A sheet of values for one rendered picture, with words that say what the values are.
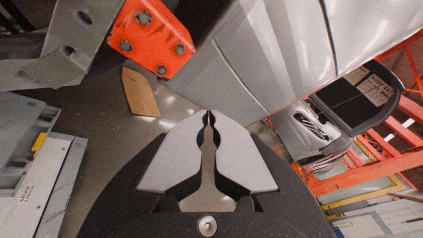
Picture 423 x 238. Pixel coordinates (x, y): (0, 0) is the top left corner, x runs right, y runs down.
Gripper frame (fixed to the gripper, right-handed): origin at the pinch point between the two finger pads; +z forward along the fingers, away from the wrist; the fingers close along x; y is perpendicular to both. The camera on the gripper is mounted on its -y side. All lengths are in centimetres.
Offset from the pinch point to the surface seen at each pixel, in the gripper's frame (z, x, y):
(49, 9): 23.0, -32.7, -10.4
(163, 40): 8.3, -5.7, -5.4
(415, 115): 152, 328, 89
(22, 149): 23, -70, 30
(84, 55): 6.4, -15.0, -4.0
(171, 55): 9.0, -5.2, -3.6
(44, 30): 12.3, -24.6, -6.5
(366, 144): 391, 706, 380
